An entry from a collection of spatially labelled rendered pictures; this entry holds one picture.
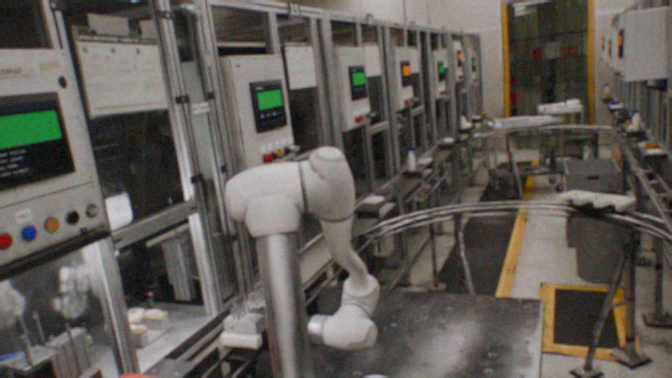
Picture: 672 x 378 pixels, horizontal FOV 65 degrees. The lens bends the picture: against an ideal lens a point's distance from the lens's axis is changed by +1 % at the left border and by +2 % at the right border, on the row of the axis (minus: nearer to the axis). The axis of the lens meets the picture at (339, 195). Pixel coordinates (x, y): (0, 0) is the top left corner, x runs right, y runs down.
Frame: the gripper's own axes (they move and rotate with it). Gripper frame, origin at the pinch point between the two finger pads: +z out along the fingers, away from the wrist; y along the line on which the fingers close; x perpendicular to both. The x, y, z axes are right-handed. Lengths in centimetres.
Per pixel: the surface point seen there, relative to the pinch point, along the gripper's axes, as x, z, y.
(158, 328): 13.5, 31.3, 1.6
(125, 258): 16.0, 37.0, 27.6
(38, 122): 51, 17, 76
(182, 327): 8.9, 25.3, 0.1
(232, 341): 6.9, 6.9, -4.1
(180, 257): -7.9, 35.9, 18.7
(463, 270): -173, -38, -50
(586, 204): -173, -106, -6
